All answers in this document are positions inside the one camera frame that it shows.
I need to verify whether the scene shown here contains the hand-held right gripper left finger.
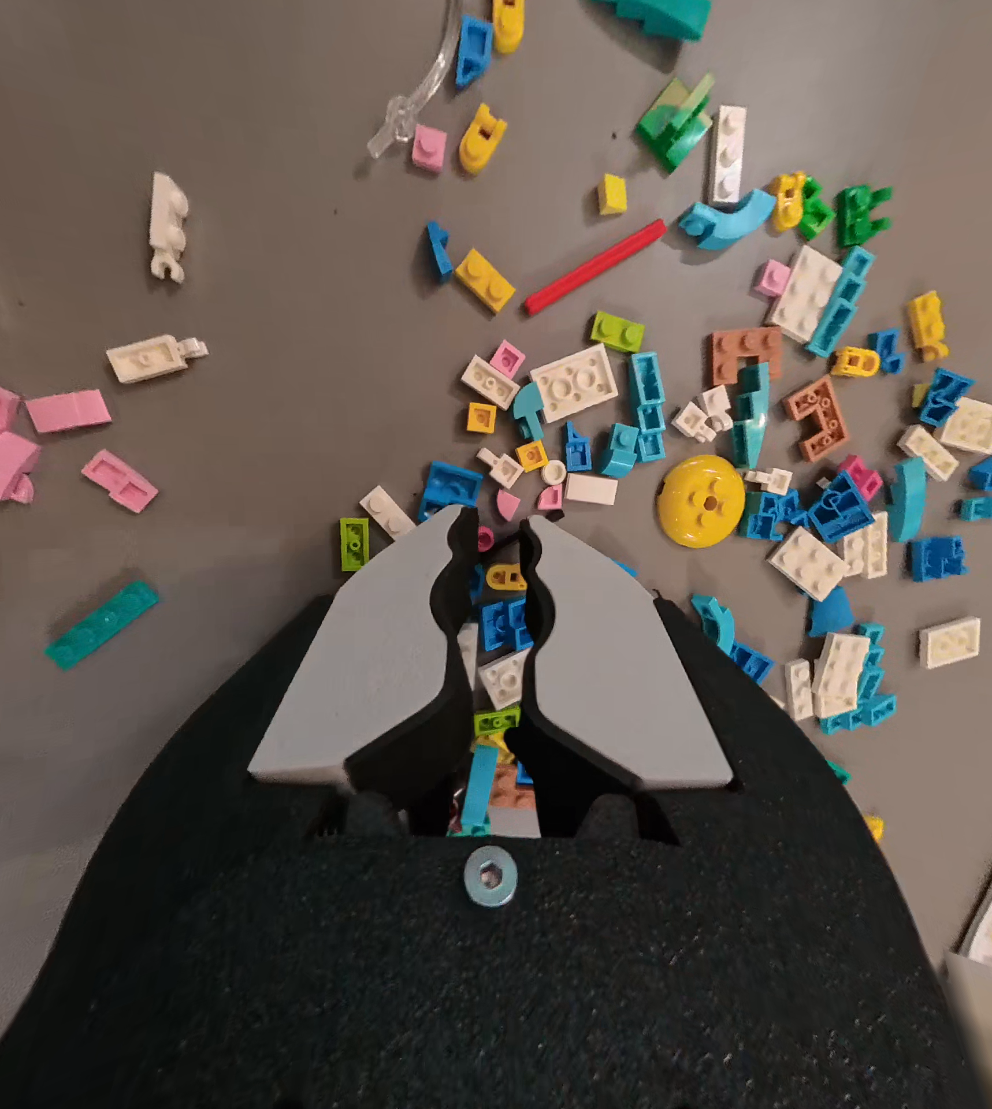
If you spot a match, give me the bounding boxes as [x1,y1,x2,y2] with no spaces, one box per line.
[248,505,480,835]

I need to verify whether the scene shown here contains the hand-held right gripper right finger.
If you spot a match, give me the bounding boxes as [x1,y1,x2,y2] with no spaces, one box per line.
[506,517,733,837]

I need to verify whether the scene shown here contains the pile of mixed lego pieces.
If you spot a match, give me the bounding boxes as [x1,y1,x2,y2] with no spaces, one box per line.
[338,0,992,840]

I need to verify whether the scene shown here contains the yellow lego dome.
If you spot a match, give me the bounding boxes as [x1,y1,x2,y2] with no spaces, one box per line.
[657,455,748,549]

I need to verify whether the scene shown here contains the teal lego plate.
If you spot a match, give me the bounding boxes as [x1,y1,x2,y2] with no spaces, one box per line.
[44,579,159,670]

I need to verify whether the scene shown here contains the white lego hinge plate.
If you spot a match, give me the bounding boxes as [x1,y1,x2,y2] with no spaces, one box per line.
[106,334,209,385]
[148,172,191,284]

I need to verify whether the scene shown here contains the red lego rod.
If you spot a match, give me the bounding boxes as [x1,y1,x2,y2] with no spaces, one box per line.
[523,219,668,315]

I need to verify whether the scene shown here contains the clear curved lego piece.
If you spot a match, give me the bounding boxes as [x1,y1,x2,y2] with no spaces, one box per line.
[366,0,465,161]

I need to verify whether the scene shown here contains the teal curved lego piece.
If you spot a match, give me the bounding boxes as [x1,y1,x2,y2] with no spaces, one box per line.
[591,0,712,42]

